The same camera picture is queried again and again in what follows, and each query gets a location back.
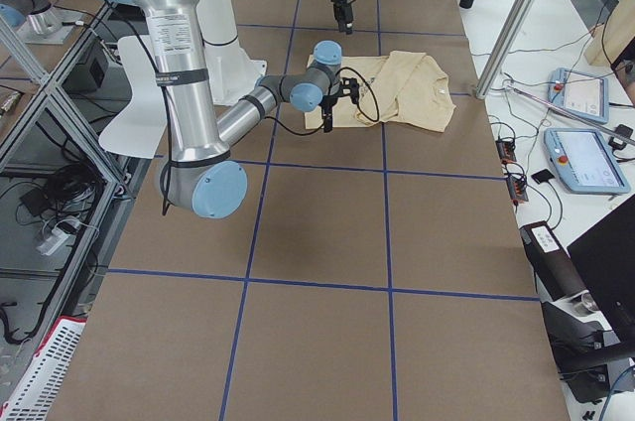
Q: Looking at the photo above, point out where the cream long sleeve shirt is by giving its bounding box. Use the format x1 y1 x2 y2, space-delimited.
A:
332 51 455 132

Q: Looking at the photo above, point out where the orange circuit board upper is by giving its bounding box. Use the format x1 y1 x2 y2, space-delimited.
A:
495 139 517 164

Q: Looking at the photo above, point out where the orange circuit board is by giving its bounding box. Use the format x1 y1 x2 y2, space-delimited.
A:
506 174 529 206
495 139 517 164

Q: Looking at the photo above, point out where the orange circuit board lower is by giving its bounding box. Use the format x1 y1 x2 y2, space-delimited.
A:
506 174 529 206

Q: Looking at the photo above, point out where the thin metal rod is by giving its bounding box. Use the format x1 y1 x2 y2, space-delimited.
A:
504 84 624 138

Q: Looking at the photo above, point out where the far blue teach pendant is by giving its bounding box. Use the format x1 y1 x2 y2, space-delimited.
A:
548 68 609 124

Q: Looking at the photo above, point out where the blue teach pendant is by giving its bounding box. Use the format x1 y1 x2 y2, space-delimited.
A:
543 128 631 195
548 68 609 124

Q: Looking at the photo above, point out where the near blue teach pendant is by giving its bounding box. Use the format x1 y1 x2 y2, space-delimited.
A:
543 128 631 195

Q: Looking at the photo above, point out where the dark box with label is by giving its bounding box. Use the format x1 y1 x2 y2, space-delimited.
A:
519 221 587 301

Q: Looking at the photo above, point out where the black monitor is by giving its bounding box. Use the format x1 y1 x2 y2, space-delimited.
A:
568 198 635 341

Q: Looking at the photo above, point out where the white perforated basket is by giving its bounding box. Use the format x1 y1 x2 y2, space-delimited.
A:
1 316 86 421

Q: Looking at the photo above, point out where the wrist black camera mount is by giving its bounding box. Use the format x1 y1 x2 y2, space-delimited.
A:
339 77 360 106

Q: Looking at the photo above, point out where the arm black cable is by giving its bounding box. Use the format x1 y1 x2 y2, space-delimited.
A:
98 0 384 216

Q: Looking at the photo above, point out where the white pedestal column base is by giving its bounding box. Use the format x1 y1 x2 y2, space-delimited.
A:
196 0 267 106

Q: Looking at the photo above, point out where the aluminium frame post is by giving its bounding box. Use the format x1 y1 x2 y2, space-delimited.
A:
474 0 535 99

